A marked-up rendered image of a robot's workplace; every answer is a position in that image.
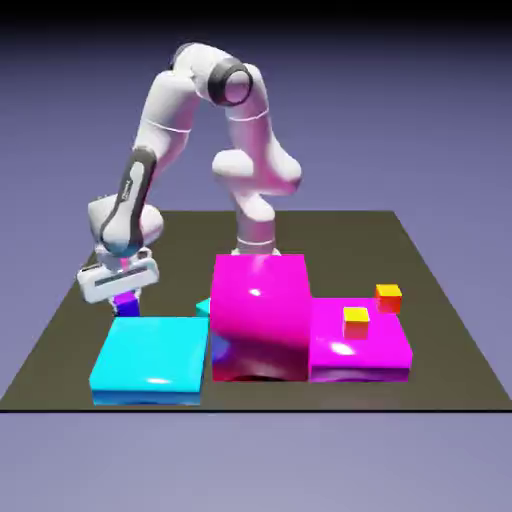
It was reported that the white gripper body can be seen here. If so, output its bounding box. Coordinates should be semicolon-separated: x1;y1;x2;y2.
76;257;160;304

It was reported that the small purple cube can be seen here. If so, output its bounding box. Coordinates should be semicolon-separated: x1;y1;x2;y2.
113;291;140;318

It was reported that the small orange cube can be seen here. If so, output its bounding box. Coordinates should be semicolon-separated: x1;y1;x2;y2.
342;306;371;341
374;283;403;315

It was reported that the large cyan box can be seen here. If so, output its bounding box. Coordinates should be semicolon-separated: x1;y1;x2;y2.
88;315;210;407

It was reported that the large pink box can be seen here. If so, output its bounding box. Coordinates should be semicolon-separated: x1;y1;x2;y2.
209;253;313;383

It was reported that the large magenta box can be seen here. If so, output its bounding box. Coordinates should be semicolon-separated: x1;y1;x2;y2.
308;296;414;383

